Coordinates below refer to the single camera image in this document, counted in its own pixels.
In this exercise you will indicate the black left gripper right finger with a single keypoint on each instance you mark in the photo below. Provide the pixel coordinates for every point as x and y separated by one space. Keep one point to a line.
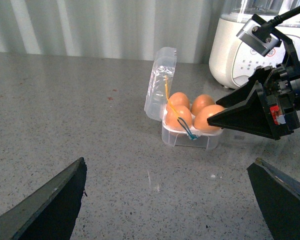
278 197

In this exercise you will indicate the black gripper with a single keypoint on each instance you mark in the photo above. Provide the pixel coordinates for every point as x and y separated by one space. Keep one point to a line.
264 106

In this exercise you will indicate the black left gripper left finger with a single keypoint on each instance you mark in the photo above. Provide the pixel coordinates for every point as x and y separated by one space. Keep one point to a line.
49 213

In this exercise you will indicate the brown egg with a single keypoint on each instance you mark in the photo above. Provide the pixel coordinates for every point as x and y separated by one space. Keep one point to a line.
178 98
201 119
201 102
177 116

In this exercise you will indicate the clear plastic egg box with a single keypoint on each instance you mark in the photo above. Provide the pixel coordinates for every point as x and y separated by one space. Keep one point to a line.
157 99

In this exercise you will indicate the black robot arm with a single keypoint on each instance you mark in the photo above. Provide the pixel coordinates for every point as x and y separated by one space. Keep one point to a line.
54 110

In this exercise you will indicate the white Joyoung blender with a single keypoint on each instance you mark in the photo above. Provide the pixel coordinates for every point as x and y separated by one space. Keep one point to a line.
232 61

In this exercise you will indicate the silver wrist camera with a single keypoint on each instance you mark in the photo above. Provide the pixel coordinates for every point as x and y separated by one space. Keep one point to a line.
258 39

